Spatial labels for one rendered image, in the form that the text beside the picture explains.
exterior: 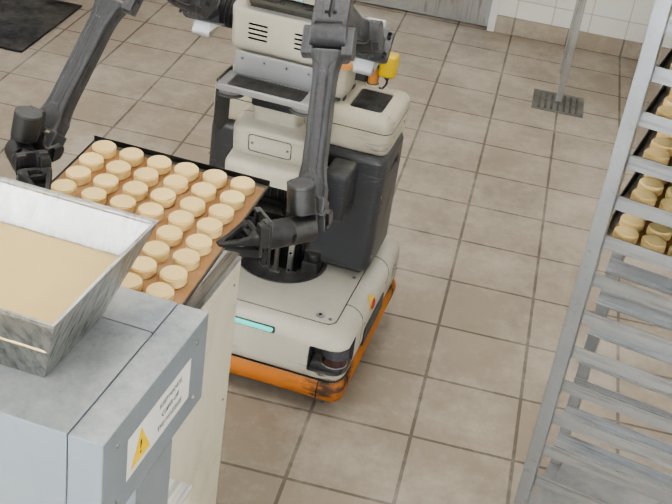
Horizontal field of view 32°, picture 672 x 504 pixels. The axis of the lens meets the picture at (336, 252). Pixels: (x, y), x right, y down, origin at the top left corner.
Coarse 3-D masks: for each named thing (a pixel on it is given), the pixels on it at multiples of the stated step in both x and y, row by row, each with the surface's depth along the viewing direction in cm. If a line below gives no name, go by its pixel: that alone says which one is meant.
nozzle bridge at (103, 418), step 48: (96, 336) 161; (144, 336) 163; (192, 336) 165; (0, 384) 150; (48, 384) 151; (96, 384) 152; (144, 384) 154; (192, 384) 171; (0, 432) 147; (48, 432) 144; (96, 432) 144; (144, 432) 156; (0, 480) 151; (48, 480) 148; (96, 480) 146; (144, 480) 162
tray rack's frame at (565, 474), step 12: (552, 468) 309; (564, 468) 310; (576, 468) 311; (564, 480) 306; (576, 480) 307; (588, 480) 307; (600, 480) 308; (540, 492) 301; (552, 492) 301; (588, 492) 303; (600, 492) 304; (612, 492) 304; (624, 492) 305; (636, 492) 306
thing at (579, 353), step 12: (576, 348) 244; (588, 360) 244; (600, 360) 243; (612, 360) 242; (612, 372) 243; (624, 372) 241; (636, 372) 240; (648, 372) 239; (648, 384) 240; (660, 384) 239
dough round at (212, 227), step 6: (198, 222) 224; (204, 222) 225; (210, 222) 225; (216, 222) 225; (198, 228) 223; (204, 228) 223; (210, 228) 223; (216, 228) 223; (222, 228) 225; (210, 234) 223; (216, 234) 223
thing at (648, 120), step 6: (642, 114) 217; (648, 114) 216; (654, 114) 216; (642, 120) 217; (648, 120) 217; (654, 120) 216; (660, 120) 216; (666, 120) 215; (642, 126) 218; (648, 126) 217; (654, 126) 217; (660, 126) 216; (666, 126) 216; (666, 132) 216
